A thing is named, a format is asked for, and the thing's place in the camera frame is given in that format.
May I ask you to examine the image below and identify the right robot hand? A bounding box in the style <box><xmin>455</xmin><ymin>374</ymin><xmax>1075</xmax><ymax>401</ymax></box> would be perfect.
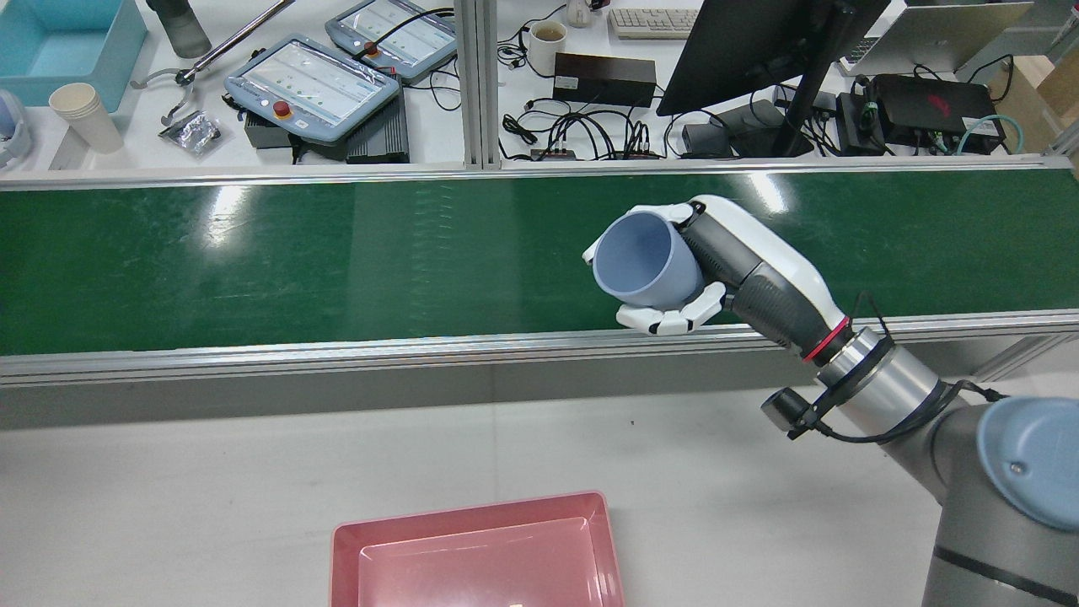
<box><xmin>582</xmin><ymin>194</ymin><xmax>852</xmax><ymax>365</ymax></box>

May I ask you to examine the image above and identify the light blue plastic cup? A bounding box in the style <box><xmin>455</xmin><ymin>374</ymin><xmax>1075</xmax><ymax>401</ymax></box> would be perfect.
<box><xmin>593</xmin><ymin>211</ymin><xmax>706</xmax><ymax>309</ymax></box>

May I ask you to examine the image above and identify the grey adapter box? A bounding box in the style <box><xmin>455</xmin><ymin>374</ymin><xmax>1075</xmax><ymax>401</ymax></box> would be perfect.
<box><xmin>680</xmin><ymin>121</ymin><xmax>736</xmax><ymax>158</ymax></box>

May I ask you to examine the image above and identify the black docking box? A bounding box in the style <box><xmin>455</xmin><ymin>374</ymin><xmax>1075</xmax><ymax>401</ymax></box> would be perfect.
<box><xmin>870</xmin><ymin>73</ymin><xmax>1007</xmax><ymax>155</ymax></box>

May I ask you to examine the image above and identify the cardboard box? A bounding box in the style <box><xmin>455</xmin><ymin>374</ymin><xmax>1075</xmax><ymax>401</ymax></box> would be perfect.
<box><xmin>986</xmin><ymin>51</ymin><xmax>1079</xmax><ymax>157</ymax></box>

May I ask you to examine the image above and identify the black finned control box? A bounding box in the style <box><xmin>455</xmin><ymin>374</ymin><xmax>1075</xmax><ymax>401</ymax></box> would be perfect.
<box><xmin>243</xmin><ymin>84</ymin><xmax>412</xmax><ymax>165</ymax></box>

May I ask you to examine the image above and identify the pink plastic box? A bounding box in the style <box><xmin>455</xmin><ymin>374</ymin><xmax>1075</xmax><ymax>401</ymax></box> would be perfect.
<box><xmin>329</xmin><ymin>491</ymin><xmax>626</xmax><ymax>607</ymax></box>

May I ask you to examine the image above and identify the teal plastic box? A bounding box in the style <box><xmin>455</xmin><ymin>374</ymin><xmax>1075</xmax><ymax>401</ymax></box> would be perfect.
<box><xmin>0</xmin><ymin>0</ymin><xmax>148</xmax><ymax>110</ymax></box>

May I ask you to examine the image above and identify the black power adapter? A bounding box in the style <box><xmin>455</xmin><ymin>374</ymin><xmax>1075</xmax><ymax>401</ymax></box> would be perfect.
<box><xmin>835</xmin><ymin>91</ymin><xmax>888</xmax><ymax>158</ymax></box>

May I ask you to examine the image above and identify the black monitor with stand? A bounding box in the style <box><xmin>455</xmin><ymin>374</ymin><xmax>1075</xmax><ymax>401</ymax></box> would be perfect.
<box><xmin>656</xmin><ymin>0</ymin><xmax>892</xmax><ymax>158</ymax></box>

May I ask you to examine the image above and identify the black power brick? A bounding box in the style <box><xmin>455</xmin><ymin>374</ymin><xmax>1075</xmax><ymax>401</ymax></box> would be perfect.
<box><xmin>552</xmin><ymin>52</ymin><xmax>658</xmax><ymax>109</ymax></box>

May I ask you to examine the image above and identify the white keyboard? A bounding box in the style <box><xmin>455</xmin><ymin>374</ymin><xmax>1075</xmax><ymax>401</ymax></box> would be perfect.
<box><xmin>608</xmin><ymin>7</ymin><xmax>702</xmax><ymax>40</ymax></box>

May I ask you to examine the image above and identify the silver laptop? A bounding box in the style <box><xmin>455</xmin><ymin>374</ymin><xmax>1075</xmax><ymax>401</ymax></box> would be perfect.
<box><xmin>839</xmin><ymin>0</ymin><xmax>1035</xmax><ymax>78</ymax></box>

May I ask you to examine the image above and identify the white mug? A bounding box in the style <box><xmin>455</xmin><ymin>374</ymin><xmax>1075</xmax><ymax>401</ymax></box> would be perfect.
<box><xmin>528</xmin><ymin>20</ymin><xmax>568</xmax><ymax>78</ymax></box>

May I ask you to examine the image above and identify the small teach pendant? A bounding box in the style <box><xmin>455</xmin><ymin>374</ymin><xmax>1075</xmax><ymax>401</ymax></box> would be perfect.
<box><xmin>325</xmin><ymin>0</ymin><xmax>459</xmax><ymax>83</ymax></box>

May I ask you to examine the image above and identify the large teach pendant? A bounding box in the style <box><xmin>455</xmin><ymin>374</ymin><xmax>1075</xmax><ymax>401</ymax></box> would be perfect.
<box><xmin>223</xmin><ymin>34</ymin><xmax>402</xmax><ymax>145</ymax></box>

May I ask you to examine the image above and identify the green conveyor belt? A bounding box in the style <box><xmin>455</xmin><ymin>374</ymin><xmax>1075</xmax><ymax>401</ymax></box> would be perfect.
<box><xmin>0</xmin><ymin>156</ymin><xmax>1079</xmax><ymax>389</ymax></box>

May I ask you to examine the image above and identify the clear plastic bag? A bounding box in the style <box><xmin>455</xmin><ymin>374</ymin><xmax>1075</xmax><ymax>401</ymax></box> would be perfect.
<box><xmin>158</xmin><ymin>110</ymin><xmax>223</xmax><ymax>159</ymax></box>

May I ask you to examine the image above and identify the metal reacher grabber tool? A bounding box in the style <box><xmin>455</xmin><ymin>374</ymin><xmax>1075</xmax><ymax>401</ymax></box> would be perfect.
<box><xmin>129</xmin><ymin>0</ymin><xmax>296</xmax><ymax>127</ymax></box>

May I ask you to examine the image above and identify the dark grey tumbler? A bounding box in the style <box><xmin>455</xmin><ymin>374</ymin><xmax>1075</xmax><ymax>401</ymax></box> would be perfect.
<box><xmin>146</xmin><ymin>0</ymin><xmax>212</xmax><ymax>59</ymax></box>

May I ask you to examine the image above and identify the stack of paper cups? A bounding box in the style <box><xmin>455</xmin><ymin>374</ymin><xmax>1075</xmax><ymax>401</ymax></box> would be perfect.
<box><xmin>48</xmin><ymin>82</ymin><xmax>126</xmax><ymax>155</ymax></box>

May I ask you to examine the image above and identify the white and blue object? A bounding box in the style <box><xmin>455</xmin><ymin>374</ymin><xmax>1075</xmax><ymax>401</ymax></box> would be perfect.
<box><xmin>0</xmin><ymin>89</ymin><xmax>35</xmax><ymax>169</ymax></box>

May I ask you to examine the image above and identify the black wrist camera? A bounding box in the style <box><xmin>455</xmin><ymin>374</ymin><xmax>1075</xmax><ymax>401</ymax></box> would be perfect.
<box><xmin>760</xmin><ymin>386</ymin><xmax>823</xmax><ymax>441</ymax></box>

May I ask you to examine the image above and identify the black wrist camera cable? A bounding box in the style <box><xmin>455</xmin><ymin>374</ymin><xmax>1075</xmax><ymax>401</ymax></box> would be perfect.
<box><xmin>788</xmin><ymin>291</ymin><xmax>1008</xmax><ymax>445</ymax></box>

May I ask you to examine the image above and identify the black cable bundle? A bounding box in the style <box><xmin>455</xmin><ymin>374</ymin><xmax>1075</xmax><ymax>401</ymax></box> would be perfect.
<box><xmin>500</xmin><ymin>97</ymin><xmax>675</xmax><ymax>161</ymax></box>

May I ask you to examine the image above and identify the teal cable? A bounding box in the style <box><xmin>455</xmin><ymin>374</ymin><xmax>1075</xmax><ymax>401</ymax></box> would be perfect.
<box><xmin>955</xmin><ymin>114</ymin><xmax>1026</xmax><ymax>158</ymax></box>

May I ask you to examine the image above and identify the aluminium divider post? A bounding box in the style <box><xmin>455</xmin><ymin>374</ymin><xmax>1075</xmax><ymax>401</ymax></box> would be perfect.
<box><xmin>454</xmin><ymin>0</ymin><xmax>502</xmax><ymax>169</ymax></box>

